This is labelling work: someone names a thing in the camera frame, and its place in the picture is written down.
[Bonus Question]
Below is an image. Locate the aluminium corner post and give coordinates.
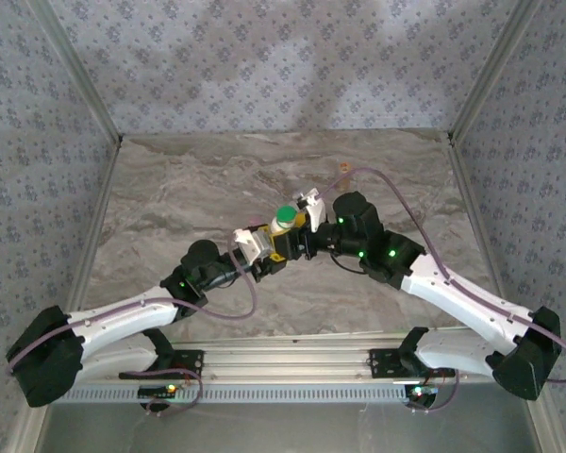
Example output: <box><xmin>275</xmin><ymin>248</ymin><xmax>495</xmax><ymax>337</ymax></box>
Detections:
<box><xmin>25</xmin><ymin>0</ymin><xmax>124</xmax><ymax>145</ymax></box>
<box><xmin>446</xmin><ymin>0</ymin><xmax>546</xmax><ymax>143</ymax></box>

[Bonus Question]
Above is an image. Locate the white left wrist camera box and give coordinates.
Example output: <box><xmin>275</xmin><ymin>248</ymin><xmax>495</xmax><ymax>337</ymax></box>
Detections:
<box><xmin>233</xmin><ymin>225</ymin><xmax>273</xmax><ymax>263</ymax></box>

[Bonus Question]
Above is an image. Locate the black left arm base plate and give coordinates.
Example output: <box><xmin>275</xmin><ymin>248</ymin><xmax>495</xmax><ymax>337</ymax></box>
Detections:
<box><xmin>118</xmin><ymin>348</ymin><xmax>205</xmax><ymax>381</ymax></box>

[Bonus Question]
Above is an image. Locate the aluminium frame bar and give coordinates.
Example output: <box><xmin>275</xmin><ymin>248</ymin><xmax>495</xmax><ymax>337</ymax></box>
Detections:
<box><xmin>11</xmin><ymin>406</ymin><xmax>51</xmax><ymax>453</ymax></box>
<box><xmin>527</xmin><ymin>399</ymin><xmax>566</xmax><ymax>453</ymax></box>

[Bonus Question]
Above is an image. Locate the aluminium table side rail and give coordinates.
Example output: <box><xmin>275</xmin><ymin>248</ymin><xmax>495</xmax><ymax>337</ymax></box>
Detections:
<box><xmin>447</xmin><ymin>134</ymin><xmax>520</xmax><ymax>331</ymax></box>
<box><xmin>56</xmin><ymin>139</ymin><xmax>124</xmax><ymax>331</ymax></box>

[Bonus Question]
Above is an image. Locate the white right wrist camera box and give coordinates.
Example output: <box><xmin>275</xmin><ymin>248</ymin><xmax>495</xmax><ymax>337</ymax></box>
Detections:
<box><xmin>291</xmin><ymin>187</ymin><xmax>330</xmax><ymax>233</ymax></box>

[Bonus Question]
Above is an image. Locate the grey slotted cable duct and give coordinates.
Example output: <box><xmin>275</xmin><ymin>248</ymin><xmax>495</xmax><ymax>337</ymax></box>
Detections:
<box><xmin>58</xmin><ymin>382</ymin><xmax>409</xmax><ymax>405</ymax></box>

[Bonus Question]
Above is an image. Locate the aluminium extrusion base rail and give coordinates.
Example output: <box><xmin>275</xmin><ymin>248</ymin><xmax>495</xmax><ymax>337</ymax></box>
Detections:
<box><xmin>77</xmin><ymin>332</ymin><xmax>546</xmax><ymax>381</ymax></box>

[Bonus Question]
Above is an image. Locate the clear pill bottle green cap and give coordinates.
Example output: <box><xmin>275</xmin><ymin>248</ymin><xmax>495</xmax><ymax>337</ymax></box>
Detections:
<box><xmin>269</xmin><ymin>204</ymin><xmax>298</xmax><ymax>236</ymax></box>

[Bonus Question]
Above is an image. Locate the grey metal panel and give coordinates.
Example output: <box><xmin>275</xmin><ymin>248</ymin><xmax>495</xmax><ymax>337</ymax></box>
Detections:
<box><xmin>32</xmin><ymin>400</ymin><xmax>546</xmax><ymax>453</ymax></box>

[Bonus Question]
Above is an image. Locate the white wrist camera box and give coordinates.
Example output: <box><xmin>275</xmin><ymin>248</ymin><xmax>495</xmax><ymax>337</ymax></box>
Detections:
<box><xmin>291</xmin><ymin>187</ymin><xmax>330</xmax><ymax>233</ymax></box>
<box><xmin>233</xmin><ymin>225</ymin><xmax>273</xmax><ymax>263</ymax></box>

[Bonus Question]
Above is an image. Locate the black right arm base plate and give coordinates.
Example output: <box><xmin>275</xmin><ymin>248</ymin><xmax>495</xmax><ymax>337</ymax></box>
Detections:
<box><xmin>368</xmin><ymin>347</ymin><xmax>457</xmax><ymax>378</ymax></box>

